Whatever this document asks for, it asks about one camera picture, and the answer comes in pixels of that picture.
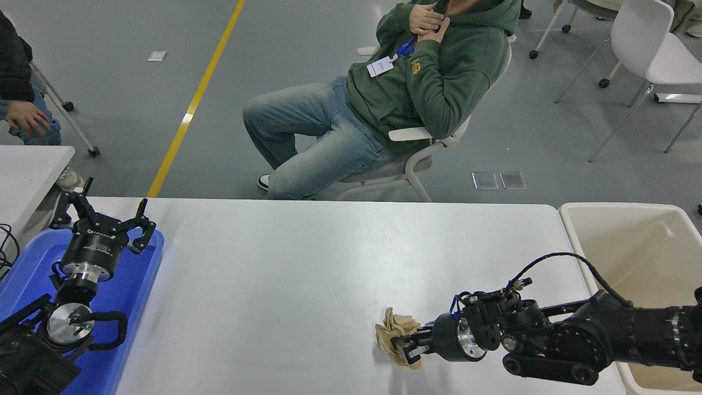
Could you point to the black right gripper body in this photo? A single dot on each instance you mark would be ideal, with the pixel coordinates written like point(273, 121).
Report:
point(445, 337)

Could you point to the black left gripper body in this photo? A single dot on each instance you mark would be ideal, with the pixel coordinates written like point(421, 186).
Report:
point(93, 247)

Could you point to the tan paper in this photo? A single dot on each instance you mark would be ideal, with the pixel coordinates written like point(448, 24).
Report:
point(397, 332)

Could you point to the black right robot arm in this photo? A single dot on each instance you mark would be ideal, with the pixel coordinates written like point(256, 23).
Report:
point(592, 334)

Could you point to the person's hand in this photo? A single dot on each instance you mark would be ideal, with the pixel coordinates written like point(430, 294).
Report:
point(27, 116)

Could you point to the person's left hand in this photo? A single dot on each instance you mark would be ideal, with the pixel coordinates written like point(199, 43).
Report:
point(436, 35)

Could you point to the person's right hand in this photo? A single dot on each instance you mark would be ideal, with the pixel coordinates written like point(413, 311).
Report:
point(425, 19)

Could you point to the blue plastic tray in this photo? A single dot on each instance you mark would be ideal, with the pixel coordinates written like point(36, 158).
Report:
point(131, 307)

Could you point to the white side table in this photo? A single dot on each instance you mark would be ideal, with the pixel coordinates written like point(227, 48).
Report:
point(27, 170)

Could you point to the person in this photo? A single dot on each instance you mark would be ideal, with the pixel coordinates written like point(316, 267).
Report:
point(13, 66)
point(694, 30)
point(439, 93)
point(525, 12)

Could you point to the clear square floor plate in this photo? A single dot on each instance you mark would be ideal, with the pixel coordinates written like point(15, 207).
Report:
point(485, 180)
point(513, 180)

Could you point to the white paper scrap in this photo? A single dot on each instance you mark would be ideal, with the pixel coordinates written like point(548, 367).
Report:
point(157, 56)

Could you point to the grey white chair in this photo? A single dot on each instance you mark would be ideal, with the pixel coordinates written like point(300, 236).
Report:
point(395, 170)

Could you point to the large pale bin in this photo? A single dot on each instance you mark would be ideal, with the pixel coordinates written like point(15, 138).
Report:
point(630, 241)

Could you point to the chair with black casters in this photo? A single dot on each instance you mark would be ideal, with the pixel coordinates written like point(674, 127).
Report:
point(533, 54)

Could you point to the white shell chair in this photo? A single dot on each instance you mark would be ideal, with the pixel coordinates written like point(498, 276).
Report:
point(641, 33)

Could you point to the metal chair frame with casters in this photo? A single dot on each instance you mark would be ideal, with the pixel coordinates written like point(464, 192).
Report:
point(94, 151)

